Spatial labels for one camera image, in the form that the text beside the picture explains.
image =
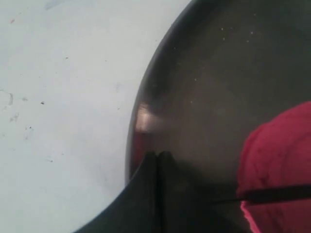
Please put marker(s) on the black knife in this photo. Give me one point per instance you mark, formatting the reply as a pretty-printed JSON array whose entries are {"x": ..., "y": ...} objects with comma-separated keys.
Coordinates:
[{"x": 270, "y": 195}]

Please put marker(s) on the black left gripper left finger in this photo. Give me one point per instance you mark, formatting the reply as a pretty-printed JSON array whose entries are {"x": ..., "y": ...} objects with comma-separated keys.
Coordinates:
[{"x": 135, "y": 209}]

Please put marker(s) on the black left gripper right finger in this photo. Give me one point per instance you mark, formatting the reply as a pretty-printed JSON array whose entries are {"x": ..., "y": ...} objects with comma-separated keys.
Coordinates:
[{"x": 184, "y": 208}]

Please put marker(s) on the pink clay lump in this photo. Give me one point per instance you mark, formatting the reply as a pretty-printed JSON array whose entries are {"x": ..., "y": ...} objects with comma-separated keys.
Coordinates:
[{"x": 278, "y": 153}]

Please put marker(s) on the round stainless steel plate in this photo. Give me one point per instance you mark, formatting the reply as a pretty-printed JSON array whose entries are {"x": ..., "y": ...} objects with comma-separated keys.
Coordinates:
[{"x": 223, "y": 68}]

